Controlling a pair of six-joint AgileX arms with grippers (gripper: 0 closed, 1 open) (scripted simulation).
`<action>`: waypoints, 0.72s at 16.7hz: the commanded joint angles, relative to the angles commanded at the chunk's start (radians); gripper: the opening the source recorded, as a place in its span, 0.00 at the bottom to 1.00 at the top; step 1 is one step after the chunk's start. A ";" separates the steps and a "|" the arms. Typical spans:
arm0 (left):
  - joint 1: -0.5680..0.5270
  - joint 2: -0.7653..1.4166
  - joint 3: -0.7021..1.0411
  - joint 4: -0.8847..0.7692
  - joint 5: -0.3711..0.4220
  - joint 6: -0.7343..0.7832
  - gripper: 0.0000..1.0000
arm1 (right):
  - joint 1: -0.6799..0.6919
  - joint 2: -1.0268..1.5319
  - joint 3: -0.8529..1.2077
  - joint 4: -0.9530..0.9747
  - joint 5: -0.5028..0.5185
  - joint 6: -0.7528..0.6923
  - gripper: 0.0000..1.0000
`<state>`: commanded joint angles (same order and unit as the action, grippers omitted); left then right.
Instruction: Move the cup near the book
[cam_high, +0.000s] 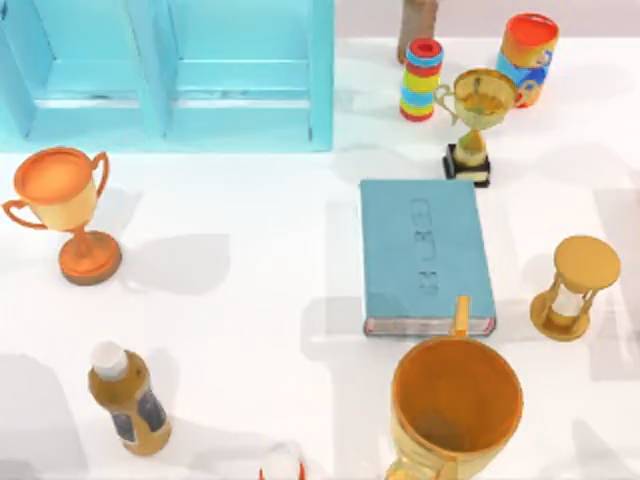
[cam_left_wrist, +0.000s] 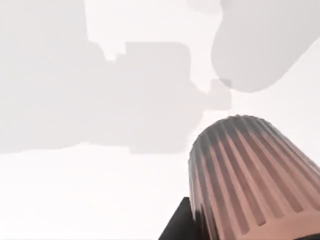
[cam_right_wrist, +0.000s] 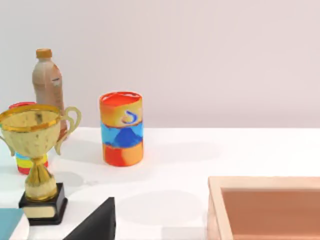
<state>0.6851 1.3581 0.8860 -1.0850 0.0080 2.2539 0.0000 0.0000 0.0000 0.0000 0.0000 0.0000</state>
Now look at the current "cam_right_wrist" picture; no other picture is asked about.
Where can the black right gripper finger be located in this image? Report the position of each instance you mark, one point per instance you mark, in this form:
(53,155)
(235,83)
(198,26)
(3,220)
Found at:
(100,222)

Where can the flat blue mat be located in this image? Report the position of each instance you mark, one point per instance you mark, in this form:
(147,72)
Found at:
(10,222)

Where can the orange and blue can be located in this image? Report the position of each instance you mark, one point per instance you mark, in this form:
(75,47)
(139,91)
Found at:
(122,130)

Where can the red and yellow can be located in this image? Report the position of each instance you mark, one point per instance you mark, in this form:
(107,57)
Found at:
(23,160)

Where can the gold trophy with black base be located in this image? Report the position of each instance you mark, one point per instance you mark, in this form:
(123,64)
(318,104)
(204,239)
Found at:
(37,140)

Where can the brown bottle with orange cap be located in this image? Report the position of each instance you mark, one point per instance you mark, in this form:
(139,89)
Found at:
(48,80)

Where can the shallow salmon-coloured box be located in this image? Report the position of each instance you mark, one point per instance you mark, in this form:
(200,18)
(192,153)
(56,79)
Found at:
(270,210)

